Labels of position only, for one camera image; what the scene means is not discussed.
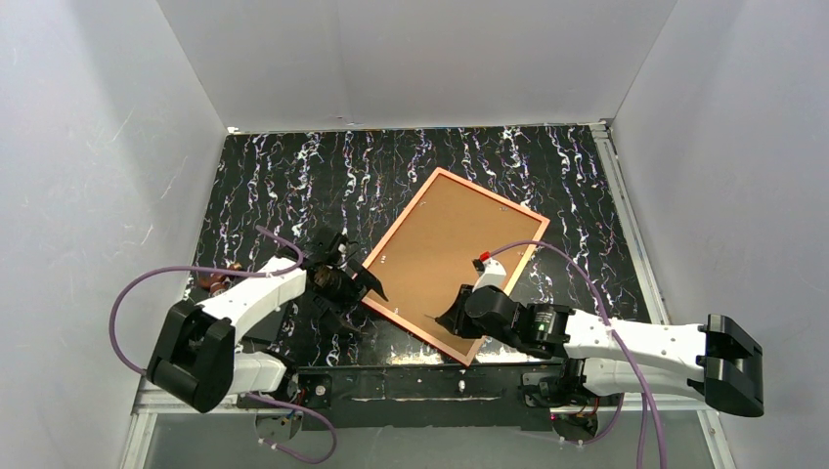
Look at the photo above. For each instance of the brown copper pipe fitting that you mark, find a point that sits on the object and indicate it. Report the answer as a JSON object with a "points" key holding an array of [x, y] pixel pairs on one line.
{"points": [[215, 284]]}

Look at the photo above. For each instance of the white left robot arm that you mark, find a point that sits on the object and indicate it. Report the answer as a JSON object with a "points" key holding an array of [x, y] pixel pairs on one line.
{"points": [[199, 358]]}

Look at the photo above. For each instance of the aluminium front rail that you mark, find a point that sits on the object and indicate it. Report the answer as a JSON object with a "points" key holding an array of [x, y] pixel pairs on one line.
{"points": [[453, 414]]}

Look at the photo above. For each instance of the aluminium rail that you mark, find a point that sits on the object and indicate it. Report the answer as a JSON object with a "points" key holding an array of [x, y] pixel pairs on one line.
{"points": [[601, 134], [453, 414]]}

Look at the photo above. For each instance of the aluminium right side rail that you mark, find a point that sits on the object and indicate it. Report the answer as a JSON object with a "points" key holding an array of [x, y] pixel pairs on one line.
{"points": [[601, 134]]}

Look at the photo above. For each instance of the red picture frame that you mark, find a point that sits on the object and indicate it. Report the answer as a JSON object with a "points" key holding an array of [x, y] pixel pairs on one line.
{"points": [[426, 256]]}

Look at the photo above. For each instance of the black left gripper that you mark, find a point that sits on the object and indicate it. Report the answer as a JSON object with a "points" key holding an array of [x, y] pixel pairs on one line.
{"points": [[353, 281]]}

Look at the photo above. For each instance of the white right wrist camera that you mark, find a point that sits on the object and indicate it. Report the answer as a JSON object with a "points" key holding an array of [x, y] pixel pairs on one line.
{"points": [[490, 271]]}

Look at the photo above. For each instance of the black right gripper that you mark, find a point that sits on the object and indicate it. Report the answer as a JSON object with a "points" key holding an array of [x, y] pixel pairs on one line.
{"points": [[458, 318]]}

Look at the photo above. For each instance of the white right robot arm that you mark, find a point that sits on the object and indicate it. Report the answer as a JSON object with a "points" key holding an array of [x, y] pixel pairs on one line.
{"points": [[718, 363]]}

